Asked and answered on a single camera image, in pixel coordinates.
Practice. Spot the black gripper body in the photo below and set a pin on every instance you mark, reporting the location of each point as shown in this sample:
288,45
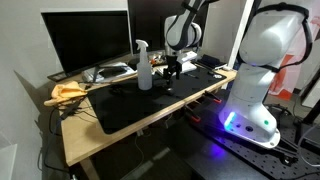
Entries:
172,63

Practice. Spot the black computer mouse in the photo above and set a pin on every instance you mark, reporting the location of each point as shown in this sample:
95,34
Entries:
168,89

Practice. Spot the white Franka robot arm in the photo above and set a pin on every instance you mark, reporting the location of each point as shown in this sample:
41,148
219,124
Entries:
253,100

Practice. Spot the translucent white spray bottle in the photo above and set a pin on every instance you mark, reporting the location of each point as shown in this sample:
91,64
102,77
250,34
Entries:
144,75

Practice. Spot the white computer keyboard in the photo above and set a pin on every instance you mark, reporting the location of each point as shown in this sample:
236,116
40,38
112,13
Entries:
189,67

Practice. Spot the red snack packet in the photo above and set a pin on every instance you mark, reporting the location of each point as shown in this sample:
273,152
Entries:
156,61

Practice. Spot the small dark metal tool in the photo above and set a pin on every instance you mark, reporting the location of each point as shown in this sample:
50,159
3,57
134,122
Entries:
210,71

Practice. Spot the round black pad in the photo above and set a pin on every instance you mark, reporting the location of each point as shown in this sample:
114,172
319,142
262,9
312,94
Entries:
133,63

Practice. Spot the black orange clamp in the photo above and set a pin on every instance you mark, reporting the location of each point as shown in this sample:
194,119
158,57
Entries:
213,96
192,114

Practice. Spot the black desk mat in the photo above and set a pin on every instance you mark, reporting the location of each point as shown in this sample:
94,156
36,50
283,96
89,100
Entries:
133,106

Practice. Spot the black-framed monitor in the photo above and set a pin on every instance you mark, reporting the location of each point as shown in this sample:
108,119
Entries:
146,23

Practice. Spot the white charger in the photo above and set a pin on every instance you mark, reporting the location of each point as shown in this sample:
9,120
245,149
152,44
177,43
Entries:
227,68

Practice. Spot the large white-framed monitor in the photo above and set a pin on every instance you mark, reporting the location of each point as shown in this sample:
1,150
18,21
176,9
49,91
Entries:
86,40

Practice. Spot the black perforated breadboard table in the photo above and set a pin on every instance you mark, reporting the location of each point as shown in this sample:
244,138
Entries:
233,160

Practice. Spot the orange cloth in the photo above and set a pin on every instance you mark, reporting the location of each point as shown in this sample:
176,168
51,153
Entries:
65,91

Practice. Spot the red white banner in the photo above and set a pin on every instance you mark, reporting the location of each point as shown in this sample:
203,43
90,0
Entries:
306,66

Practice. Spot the black tripod stand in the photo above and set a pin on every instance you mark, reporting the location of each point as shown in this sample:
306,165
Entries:
311,113

